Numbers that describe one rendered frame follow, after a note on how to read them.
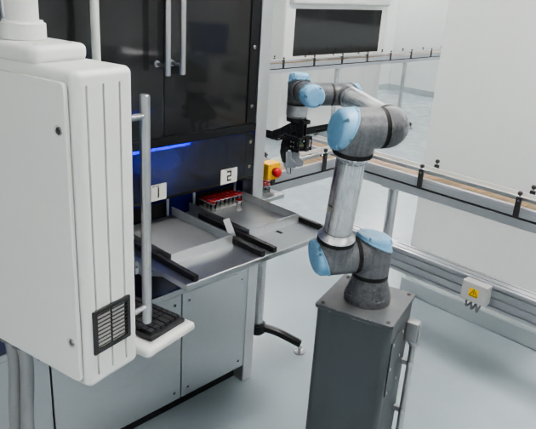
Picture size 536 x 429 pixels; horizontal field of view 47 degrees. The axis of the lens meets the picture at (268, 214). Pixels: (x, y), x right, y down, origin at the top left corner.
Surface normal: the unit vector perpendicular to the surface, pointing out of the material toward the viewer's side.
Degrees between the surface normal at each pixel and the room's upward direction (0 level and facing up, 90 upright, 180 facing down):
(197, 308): 90
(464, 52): 90
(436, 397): 0
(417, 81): 90
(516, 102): 90
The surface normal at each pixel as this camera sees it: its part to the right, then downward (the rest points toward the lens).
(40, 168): -0.55, 0.27
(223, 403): 0.06, -0.93
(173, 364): 0.71, 0.29
